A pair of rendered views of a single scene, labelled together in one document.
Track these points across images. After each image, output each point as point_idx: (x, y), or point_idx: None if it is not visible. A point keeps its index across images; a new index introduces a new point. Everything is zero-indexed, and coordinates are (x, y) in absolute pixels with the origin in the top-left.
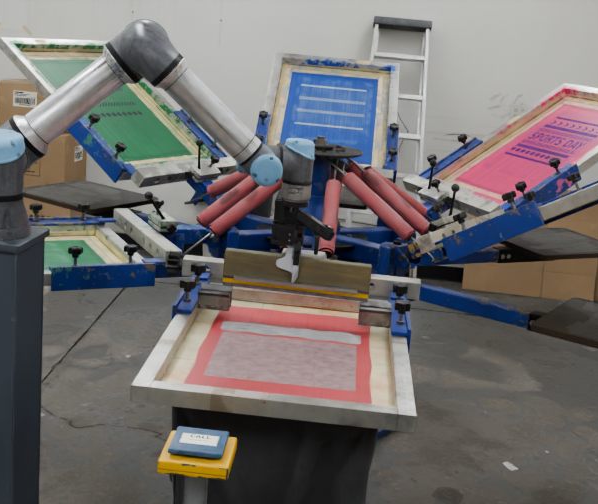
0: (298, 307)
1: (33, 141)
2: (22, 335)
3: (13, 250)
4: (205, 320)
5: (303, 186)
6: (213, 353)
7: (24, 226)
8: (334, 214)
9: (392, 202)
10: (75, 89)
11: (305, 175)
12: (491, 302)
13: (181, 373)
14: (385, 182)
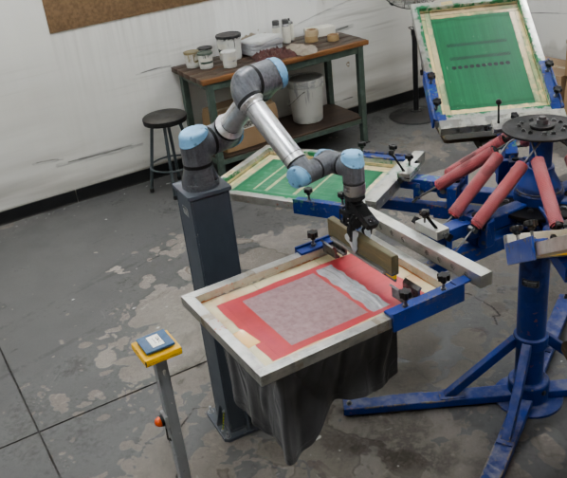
0: (400, 266)
1: (221, 132)
2: (209, 245)
3: (187, 199)
4: (321, 261)
5: (349, 187)
6: (276, 287)
7: (203, 185)
8: (499, 193)
9: None
10: (234, 103)
11: (349, 179)
12: None
13: (234, 296)
14: None
